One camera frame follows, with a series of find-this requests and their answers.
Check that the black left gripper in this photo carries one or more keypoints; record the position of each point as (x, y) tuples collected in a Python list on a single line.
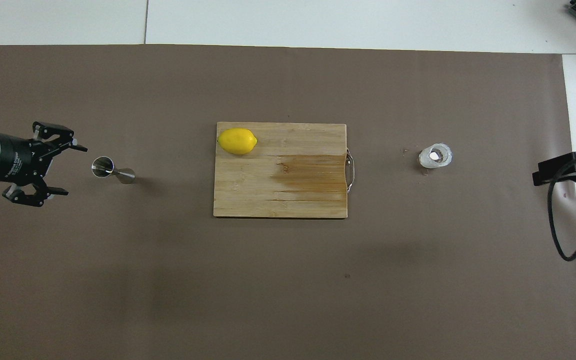
[(20, 160)]

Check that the stainless steel jigger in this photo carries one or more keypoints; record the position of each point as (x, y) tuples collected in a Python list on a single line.
[(103, 166)]

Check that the small clear plastic cup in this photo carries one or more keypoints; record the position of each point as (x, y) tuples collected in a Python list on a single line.
[(424, 159)]

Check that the yellow lemon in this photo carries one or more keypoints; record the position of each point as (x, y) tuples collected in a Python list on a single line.
[(237, 141)]

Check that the wooden cutting board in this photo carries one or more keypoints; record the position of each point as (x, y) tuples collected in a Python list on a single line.
[(278, 195)]

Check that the brown paper table mat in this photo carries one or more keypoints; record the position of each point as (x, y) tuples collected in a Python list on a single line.
[(288, 290)]

